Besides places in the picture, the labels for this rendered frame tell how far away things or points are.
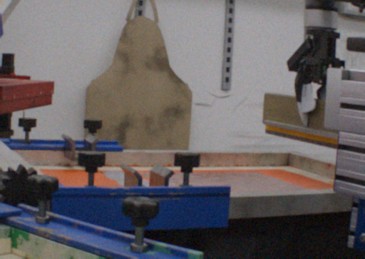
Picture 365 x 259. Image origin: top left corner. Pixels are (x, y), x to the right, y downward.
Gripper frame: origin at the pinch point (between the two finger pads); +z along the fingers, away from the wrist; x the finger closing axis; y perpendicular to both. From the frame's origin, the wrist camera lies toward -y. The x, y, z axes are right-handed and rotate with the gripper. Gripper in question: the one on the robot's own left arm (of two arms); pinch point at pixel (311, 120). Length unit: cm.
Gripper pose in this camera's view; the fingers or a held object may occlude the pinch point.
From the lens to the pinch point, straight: 164.0
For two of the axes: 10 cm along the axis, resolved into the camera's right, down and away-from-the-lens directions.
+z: -0.6, 10.0, 0.8
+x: 9.2, 0.2, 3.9
